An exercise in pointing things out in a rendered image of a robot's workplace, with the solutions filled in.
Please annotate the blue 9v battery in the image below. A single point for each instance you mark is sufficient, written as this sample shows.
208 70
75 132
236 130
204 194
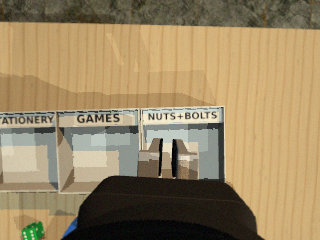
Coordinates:
71 227

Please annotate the green die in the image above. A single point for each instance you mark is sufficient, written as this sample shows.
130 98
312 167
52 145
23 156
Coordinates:
33 231

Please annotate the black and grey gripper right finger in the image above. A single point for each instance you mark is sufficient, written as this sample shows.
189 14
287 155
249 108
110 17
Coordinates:
184 164

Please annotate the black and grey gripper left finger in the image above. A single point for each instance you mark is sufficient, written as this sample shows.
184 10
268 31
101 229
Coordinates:
150 161

